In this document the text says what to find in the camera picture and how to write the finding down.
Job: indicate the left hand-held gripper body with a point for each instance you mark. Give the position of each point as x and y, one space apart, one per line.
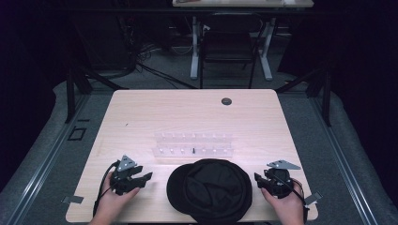
123 179

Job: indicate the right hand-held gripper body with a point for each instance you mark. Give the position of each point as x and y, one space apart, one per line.
280 182

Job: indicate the person's left hand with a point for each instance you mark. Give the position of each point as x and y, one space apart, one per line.
110 200

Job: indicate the person's right hand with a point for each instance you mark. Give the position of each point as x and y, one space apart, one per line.
286 207

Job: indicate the grey tape strip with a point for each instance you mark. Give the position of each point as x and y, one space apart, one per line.
72 199
313 198

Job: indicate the black hat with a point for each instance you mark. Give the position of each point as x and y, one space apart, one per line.
212 192

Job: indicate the clear acrylic rack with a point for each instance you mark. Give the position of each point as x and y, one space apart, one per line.
194 145

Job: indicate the round grey table grommet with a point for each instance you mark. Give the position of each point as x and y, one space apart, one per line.
226 101

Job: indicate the black metal stand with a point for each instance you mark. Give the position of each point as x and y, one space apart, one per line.
322 90
73 90

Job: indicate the black chair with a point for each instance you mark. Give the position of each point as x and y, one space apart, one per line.
228 43

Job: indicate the white-legged desk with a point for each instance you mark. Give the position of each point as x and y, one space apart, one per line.
263 37

